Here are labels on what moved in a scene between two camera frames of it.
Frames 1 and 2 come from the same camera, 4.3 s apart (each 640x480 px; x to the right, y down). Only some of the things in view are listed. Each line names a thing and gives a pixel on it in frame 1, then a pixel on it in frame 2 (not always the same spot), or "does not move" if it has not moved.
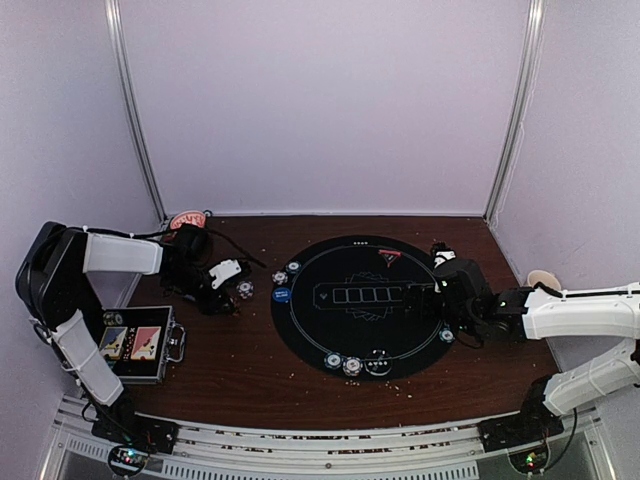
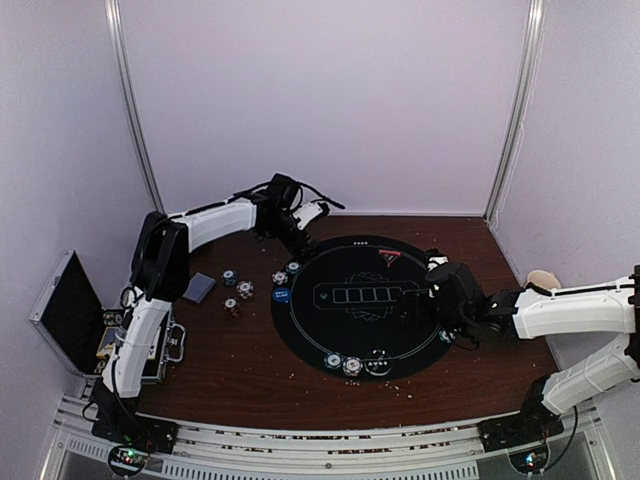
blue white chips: (279, 277) does not move
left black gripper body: (208, 304) -> (295, 244)
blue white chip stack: (245, 289) does not move
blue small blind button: (281, 294) does not move
